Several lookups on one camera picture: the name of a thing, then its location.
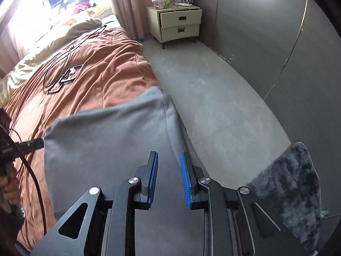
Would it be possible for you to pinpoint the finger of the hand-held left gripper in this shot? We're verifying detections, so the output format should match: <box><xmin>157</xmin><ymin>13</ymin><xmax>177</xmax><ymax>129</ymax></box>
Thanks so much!
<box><xmin>14</xmin><ymin>138</ymin><xmax>44</xmax><ymax>154</ymax></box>

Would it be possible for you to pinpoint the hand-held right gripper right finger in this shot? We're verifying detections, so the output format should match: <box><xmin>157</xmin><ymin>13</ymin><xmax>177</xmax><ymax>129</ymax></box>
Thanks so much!
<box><xmin>180</xmin><ymin>152</ymin><xmax>307</xmax><ymax>256</ymax></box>

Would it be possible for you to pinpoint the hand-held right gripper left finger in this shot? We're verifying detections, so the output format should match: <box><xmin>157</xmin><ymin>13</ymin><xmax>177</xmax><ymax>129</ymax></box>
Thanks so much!
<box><xmin>30</xmin><ymin>151</ymin><xmax>159</xmax><ymax>256</ymax></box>

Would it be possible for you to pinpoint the grey t-shirt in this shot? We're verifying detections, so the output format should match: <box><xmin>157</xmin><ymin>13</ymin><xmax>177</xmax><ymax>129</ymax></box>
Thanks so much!
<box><xmin>43</xmin><ymin>87</ymin><xmax>214</xmax><ymax>256</ymax></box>

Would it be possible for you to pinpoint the person's left forearm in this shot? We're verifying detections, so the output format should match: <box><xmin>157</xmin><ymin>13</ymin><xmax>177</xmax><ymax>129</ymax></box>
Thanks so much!
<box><xmin>0</xmin><ymin>205</ymin><xmax>30</xmax><ymax>256</ymax></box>

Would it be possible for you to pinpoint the pile of colourful clothes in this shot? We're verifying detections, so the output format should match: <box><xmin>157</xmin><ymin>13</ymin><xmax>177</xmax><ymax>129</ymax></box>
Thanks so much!
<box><xmin>61</xmin><ymin>0</ymin><xmax>112</xmax><ymax>19</ymax></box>

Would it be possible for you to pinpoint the person's left hand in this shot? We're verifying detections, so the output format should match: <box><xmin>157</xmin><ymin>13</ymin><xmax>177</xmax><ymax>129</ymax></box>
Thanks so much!
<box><xmin>0</xmin><ymin>175</ymin><xmax>22</xmax><ymax>206</ymax></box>

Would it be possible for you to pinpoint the olive beige duvet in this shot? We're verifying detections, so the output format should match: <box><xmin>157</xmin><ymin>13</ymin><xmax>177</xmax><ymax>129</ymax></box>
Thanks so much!
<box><xmin>0</xmin><ymin>19</ymin><xmax>103</xmax><ymax>104</ymax></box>

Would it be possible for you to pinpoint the grey fluffy rug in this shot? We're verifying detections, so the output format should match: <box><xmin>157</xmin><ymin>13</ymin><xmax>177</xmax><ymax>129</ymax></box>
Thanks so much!
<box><xmin>246</xmin><ymin>142</ymin><xmax>323</xmax><ymax>254</ymax></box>

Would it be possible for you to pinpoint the brown fleece blanket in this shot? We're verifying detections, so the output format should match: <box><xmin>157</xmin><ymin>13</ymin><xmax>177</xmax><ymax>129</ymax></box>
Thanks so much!
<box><xmin>0</xmin><ymin>27</ymin><xmax>163</xmax><ymax>251</ymax></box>

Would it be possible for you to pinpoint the cream nightstand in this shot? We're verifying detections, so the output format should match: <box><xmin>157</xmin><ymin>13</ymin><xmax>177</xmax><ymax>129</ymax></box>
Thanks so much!
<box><xmin>147</xmin><ymin>4</ymin><xmax>202</xmax><ymax>50</ymax></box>

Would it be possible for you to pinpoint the grey wardrobe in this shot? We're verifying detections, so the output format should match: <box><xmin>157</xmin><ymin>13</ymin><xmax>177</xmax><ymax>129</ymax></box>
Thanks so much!
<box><xmin>190</xmin><ymin>0</ymin><xmax>341</xmax><ymax>219</ymax></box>

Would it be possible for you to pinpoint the pink curtain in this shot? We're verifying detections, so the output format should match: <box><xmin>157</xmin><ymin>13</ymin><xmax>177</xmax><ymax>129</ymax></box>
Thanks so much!
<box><xmin>108</xmin><ymin>0</ymin><xmax>192</xmax><ymax>42</ymax></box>

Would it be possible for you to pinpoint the white power strip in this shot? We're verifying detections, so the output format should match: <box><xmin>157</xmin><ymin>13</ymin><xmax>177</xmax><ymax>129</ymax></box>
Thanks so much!
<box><xmin>174</xmin><ymin>2</ymin><xmax>200</xmax><ymax>9</ymax></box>

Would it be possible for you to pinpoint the thick black gripper cable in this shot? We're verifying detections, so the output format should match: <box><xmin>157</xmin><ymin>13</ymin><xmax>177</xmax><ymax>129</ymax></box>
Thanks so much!
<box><xmin>0</xmin><ymin>124</ymin><xmax>47</xmax><ymax>236</ymax></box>

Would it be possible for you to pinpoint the black plastic frame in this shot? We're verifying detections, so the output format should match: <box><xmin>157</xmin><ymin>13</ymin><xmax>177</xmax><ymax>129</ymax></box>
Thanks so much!
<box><xmin>48</xmin><ymin>79</ymin><xmax>70</xmax><ymax>94</ymax></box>
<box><xmin>60</xmin><ymin>64</ymin><xmax>84</xmax><ymax>83</ymax></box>

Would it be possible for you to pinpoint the thin black cable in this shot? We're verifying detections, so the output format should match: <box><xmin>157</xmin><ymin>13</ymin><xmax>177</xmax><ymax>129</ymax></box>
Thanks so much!
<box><xmin>43</xmin><ymin>25</ymin><xmax>107</xmax><ymax>94</ymax></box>

